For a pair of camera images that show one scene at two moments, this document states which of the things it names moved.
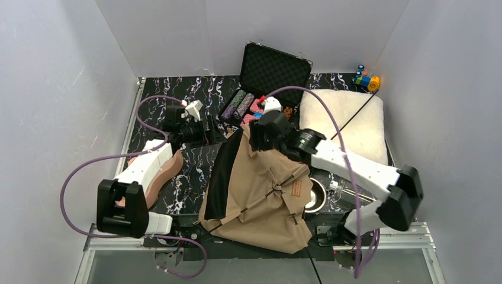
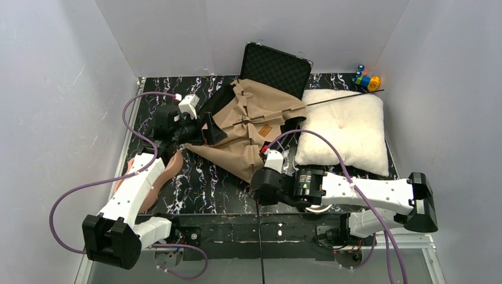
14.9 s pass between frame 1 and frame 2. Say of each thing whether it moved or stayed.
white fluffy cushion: stayed
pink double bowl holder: stayed
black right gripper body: moved
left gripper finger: stayed
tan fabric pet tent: moved
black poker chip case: stayed
